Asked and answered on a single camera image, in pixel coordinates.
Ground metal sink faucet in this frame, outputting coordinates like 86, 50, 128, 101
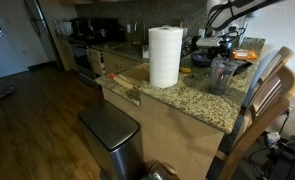
133, 19, 148, 44

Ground white wall outlet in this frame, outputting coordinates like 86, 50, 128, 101
197, 28, 207, 39

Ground dark blue bowl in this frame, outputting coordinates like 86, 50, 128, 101
190, 51, 218, 69

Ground beige sink cabinet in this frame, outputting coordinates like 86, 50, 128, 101
88, 46, 145, 78

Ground beige kitchen island cabinet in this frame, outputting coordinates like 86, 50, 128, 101
101, 86, 225, 180

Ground wooden chair grey backrest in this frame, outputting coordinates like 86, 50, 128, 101
241, 46, 295, 118

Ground black bag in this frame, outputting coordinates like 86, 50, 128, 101
269, 134, 295, 180

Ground stainless steel trash can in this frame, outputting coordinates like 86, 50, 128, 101
77, 100, 145, 180

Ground white countertop container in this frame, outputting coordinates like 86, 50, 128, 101
54, 19, 74, 37

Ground black plastic tray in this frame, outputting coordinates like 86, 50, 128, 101
227, 59, 254, 76

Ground white paper towel roll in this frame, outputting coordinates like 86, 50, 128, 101
148, 26, 184, 89

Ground orange snack package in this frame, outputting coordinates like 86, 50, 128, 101
231, 49, 259, 62

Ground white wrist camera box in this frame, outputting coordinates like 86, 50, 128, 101
195, 36, 223, 48

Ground large wooden chair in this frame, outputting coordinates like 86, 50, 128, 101
216, 64, 295, 180

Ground stainless steel refrigerator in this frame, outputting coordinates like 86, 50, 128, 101
21, 0, 66, 70

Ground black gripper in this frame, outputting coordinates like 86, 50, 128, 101
209, 33, 237, 60

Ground dark shoes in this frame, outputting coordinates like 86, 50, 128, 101
0, 84, 18, 101

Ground black countertop appliance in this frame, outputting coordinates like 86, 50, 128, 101
190, 34, 201, 53

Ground clear plastic blender cup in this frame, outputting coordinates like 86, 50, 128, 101
208, 57, 239, 97

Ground wooden cutting board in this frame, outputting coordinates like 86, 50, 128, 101
118, 62, 151, 86

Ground black stove oven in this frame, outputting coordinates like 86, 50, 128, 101
68, 18, 121, 84

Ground white bottle purple cap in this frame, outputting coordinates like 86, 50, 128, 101
214, 61, 228, 82

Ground white door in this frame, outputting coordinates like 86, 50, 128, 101
0, 0, 30, 82

